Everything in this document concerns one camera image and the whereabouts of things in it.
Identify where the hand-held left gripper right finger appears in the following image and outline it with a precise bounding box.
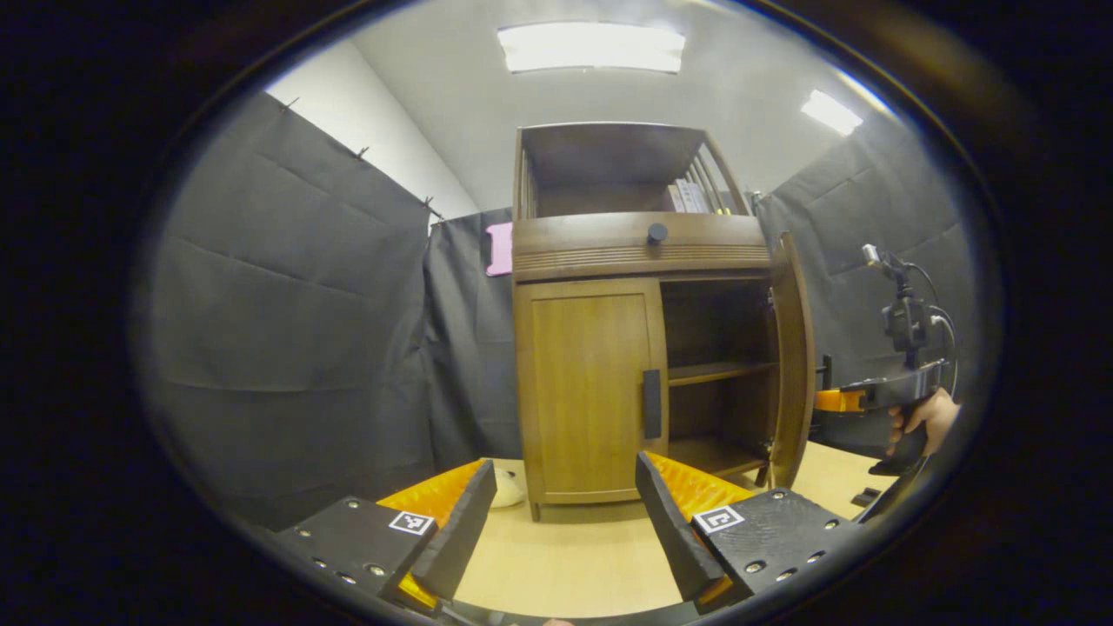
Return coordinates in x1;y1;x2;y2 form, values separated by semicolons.
635;450;862;616

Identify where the large ceiling light panel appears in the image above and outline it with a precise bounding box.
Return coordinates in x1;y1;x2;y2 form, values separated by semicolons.
497;22;686;74

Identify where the white round object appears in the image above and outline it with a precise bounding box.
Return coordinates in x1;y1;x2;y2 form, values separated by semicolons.
491;468;527;509

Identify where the wooden cabinet inner shelf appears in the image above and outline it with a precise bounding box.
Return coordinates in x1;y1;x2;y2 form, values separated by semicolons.
667;360;777;388

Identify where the wooden cabinet drawer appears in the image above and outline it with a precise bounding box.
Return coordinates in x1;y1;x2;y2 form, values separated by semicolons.
513;213;773;283

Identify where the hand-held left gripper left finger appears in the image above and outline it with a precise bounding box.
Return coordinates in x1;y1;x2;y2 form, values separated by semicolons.
265;459;498;618

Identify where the black backdrop cloth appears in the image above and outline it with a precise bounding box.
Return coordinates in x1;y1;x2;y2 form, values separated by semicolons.
148;91;979;531

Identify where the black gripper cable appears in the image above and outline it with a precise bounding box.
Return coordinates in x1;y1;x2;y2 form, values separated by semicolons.
909;261;959;401

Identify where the small ceiling light panel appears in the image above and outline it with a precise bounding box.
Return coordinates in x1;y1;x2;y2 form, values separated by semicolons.
800;89;866;137

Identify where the wooden shoe cabinet door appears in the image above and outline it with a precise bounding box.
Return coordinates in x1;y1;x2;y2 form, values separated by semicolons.
515;278;669;507
767;231;818;489

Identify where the black door handle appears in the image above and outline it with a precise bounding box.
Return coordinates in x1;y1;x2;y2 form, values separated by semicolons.
643;369;663;440

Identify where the wooden double-door shoe cabinet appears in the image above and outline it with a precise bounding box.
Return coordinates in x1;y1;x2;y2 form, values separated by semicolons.
511;122;818;523

